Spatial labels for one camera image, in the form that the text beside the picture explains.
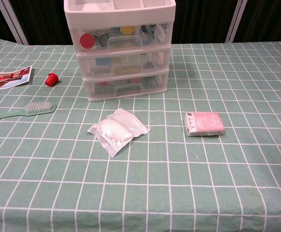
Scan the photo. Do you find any clear drawer with toys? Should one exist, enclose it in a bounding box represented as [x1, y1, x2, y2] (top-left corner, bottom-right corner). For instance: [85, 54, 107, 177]
[70, 22, 174, 53]

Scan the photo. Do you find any clear drawer with red items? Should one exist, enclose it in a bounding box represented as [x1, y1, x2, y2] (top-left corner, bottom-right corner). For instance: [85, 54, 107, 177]
[83, 72, 169, 99]

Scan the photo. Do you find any clear bag with white rolls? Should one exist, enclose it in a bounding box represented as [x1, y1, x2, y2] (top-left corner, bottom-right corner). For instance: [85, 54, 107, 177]
[87, 108, 151, 159]

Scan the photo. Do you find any green checked tablecloth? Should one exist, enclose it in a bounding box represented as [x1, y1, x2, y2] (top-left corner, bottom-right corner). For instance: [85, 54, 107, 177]
[0, 40, 281, 232]

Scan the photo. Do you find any pink tissue pack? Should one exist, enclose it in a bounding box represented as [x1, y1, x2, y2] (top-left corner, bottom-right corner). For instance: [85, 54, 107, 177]
[184, 111, 226, 138]

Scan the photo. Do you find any black white clip toy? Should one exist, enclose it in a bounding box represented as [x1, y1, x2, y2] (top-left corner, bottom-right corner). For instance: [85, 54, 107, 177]
[141, 24, 158, 44]

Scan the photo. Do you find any red plastic cup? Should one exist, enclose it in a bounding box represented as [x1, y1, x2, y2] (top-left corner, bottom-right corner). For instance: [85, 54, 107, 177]
[79, 33, 96, 50]

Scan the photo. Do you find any small red plastic cap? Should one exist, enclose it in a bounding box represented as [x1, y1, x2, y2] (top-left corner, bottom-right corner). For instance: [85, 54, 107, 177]
[44, 72, 59, 87]

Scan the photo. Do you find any green brush with white bristles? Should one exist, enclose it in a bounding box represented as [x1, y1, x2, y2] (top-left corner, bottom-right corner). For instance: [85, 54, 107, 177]
[0, 101, 58, 122]

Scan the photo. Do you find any red picture postcard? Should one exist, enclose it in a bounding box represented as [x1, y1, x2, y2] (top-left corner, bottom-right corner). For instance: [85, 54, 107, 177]
[0, 65, 33, 91]

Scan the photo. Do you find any white plastic drawer cabinet frame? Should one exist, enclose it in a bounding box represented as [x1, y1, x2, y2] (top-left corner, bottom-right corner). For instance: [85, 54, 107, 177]
[64, 0, 177, 103]

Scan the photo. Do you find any white frame post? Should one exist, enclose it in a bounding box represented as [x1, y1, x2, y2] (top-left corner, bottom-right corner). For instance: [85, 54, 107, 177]
[0, 0, 29, 45]
[226, 0, 244, 44]

